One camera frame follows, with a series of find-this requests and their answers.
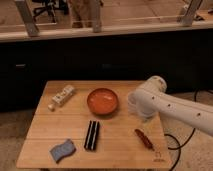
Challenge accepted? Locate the red chili pepper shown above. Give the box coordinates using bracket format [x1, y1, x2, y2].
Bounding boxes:
[135, 129, 154, 150]

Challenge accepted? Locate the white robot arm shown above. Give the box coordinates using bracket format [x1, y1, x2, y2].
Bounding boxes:
[127, 76, 213, 136]

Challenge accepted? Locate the orange bowl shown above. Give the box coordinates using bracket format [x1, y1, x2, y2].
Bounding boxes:
[87, 88, 119, 115]

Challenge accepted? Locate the wooden table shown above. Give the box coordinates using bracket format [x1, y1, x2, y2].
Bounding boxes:
[17, 81, 171, 170]

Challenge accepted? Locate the white tube bottle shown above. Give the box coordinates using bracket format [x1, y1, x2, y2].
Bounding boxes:
[48, 85, 75, 111]

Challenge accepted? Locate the black white striped block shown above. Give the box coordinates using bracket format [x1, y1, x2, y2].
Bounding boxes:
[84, 121, 100, 151]

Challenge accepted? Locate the blue sponge cloth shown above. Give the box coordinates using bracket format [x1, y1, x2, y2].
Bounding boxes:
[50, 139, 76, 163]

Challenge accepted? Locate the black office chair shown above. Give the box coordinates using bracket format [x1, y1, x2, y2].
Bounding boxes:
[32, 0, 69, 23]

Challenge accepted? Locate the middle metal railing post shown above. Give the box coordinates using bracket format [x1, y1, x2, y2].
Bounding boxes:
[90, 0, 101, 33]

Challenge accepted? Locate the metal railing post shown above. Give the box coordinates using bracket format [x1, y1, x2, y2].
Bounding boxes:
[181, 0, 203, 27]
[14, 0, 39, 37]
[90, 0, 101, 33]

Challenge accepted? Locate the left metal railing post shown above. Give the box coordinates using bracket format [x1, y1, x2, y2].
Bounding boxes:
[14, 0, 39, 37]

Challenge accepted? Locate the black cable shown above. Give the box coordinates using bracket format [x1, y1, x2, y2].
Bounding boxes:
[164, 89, 213, 171]

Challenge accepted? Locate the right metal railing post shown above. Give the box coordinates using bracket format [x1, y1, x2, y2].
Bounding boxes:
[181, 0, 203, 27]

